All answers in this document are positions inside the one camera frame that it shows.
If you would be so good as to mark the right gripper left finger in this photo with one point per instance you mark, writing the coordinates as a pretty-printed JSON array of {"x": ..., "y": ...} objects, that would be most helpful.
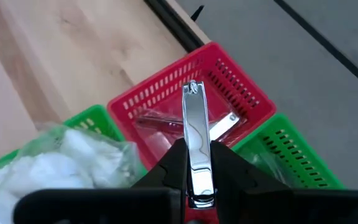
[{"x": 172, "y": 174}]

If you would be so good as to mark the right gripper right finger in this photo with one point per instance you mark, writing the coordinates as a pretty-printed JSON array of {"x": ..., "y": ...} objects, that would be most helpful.
[{"x": 238, "y": 186}]

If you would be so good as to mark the silver nail clipper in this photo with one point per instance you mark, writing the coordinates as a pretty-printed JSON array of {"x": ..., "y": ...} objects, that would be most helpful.
[
  {"x": 197, "y": 140},
  {"x": 225, "y": 124}
]

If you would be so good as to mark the green plastic basket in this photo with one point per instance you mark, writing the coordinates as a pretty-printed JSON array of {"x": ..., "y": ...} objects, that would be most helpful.
[
  {"x": 95, "y": 118},
  {"x": 291, "y": 140}
]

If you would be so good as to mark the red plastic basket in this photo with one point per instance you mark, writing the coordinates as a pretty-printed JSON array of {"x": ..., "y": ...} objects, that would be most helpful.
[{"x": 172, "y": 102}]

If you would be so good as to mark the black table edge clamp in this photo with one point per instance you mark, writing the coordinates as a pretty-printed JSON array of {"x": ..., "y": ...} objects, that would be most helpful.
[{"x": 197, "y": 12}]

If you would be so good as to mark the black aluminium table frame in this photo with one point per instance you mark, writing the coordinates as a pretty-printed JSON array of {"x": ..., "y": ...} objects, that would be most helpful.
[{"x": 172, "y": 21}]

